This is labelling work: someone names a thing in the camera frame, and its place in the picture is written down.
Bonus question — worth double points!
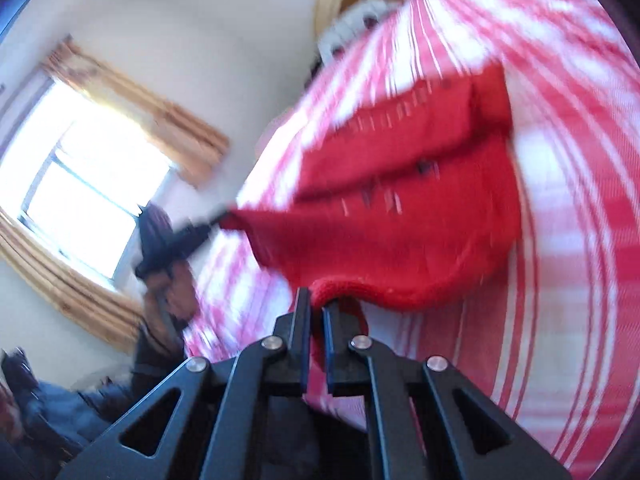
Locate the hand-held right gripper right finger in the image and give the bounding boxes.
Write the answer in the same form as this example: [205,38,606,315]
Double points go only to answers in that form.
[322,305,573,480]

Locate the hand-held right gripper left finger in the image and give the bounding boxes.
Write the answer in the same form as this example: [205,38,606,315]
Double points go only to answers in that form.
[55,287,313,480]

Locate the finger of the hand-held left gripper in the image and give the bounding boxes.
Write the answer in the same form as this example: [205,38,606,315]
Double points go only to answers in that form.
[187,205,236,230]
[172,224,217,257]

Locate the red embroidered knit sweater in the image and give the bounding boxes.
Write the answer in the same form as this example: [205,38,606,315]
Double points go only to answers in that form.
[220,62,523,313]

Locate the person's left hand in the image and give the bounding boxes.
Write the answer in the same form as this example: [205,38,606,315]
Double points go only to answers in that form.
[145,259,198,332]

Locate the metal framed window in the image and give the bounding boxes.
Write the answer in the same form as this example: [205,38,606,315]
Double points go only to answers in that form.
[0,77,173,281]

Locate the yellow floral curtain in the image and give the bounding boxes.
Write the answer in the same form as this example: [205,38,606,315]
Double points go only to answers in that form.
[0,210,143,353]
[42,35,231,188]

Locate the dark blue clothing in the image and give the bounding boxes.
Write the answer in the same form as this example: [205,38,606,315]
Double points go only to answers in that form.
[0,347,166,480]

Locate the grey patterned pillow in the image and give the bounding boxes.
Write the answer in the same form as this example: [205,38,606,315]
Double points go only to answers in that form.
[317,0,406,61]

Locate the bed with red plaid sheet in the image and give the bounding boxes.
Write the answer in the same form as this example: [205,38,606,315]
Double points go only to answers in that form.
[182,0,640,480]

